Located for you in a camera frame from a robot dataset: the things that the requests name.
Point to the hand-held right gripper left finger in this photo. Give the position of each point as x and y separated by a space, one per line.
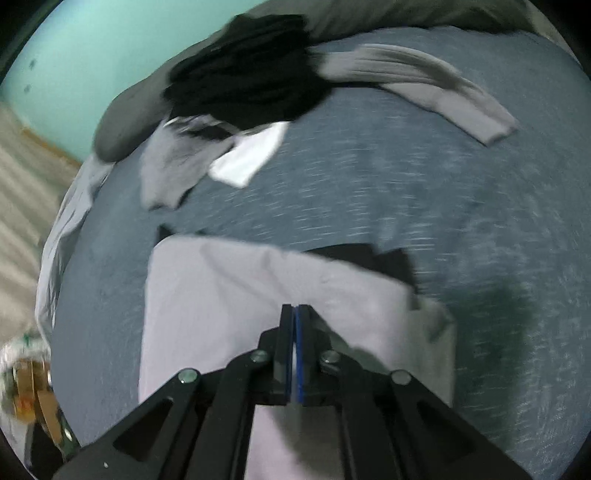
279 369

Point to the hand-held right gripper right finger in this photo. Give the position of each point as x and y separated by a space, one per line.
308 369

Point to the light grey jacket black trim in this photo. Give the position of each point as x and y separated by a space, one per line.
207 300

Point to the bed with blue-grey sheet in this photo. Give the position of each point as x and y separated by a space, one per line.
415 194

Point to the white cloth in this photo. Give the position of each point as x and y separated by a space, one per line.
249 157

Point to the cardboard box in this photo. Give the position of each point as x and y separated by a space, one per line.
41 401

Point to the light grey blanket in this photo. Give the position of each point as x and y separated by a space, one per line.
64 230

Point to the black garment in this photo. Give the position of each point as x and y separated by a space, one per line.
249 78

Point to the dark grey long pillow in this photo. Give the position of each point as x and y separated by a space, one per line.
129 115

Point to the striped beige curtain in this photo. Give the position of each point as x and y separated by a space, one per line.
23 207

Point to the grey knit sweater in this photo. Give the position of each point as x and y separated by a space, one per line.
438 87

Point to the wooden wall trim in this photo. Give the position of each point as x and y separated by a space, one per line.
51 147

